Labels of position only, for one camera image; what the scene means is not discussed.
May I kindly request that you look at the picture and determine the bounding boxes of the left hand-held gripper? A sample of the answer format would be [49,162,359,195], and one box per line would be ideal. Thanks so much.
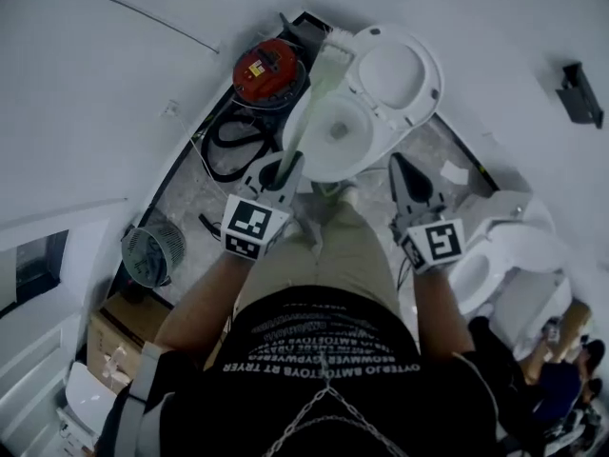
[220,151,306,262]

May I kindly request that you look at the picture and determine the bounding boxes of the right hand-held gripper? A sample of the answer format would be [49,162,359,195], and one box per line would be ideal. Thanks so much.
[388,151,467,276]

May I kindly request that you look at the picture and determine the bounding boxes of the white toilet bowl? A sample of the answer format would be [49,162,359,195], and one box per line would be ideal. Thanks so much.
[281,90,421,185]

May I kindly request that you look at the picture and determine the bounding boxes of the green white toilet brush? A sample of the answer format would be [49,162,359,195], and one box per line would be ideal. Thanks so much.
[278,26,356,183]

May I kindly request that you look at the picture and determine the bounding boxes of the person's left forearm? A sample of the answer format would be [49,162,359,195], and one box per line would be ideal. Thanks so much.
[153,249,268,354]

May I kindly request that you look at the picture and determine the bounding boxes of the person's right forearm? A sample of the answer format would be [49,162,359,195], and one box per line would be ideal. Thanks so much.
[410,265,478,357]

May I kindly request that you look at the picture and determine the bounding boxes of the white toilet lid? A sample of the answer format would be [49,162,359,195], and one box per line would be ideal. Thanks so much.
[348,23,446,130]

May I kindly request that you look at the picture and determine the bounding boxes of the white toilet with closed tank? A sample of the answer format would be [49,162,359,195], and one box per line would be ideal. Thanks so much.
[446,190,573,354]

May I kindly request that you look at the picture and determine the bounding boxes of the white paper sheet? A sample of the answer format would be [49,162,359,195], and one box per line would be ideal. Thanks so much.
[439,161,470,187]

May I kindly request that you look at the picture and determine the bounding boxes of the green white shoe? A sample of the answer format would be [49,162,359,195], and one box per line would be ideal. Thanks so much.
[310,178,359,205]

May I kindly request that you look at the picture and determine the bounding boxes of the khaki trousers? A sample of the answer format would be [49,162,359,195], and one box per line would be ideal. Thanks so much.
[236,201,402,314]

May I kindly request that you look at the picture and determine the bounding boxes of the red vacuum cleaner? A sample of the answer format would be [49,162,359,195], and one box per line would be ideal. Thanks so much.
[231,36,308,111]

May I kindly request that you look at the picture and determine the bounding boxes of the black printed shirt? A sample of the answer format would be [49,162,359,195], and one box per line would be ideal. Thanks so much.
[94,285,546,457]

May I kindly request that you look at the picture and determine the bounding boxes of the brown cardboard box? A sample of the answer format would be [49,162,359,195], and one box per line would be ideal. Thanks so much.
[86,291,173,395]

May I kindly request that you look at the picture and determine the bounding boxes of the black framed window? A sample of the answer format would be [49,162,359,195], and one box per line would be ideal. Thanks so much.
[0,228,70,314]

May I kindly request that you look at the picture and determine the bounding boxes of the black vacuum hose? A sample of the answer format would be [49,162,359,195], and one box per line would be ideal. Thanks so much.
[200,110,276,186]

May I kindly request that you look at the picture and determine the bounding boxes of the thin white cable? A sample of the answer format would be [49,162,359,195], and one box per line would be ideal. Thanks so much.
[176,114,230,200]

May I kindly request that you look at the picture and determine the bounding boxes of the short black cable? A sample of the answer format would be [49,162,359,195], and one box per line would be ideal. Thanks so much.
[198,212,225,238]

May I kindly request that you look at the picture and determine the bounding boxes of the black wall holder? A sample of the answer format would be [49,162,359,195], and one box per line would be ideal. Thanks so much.
[555,60,606,130]

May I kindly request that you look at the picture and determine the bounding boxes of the silver chain necklace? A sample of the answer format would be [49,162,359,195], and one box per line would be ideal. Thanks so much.
[264,357,411,457]

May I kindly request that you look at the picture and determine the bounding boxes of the grey shoulder strap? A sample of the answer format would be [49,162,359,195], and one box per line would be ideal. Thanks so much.
[124,342,167,457]

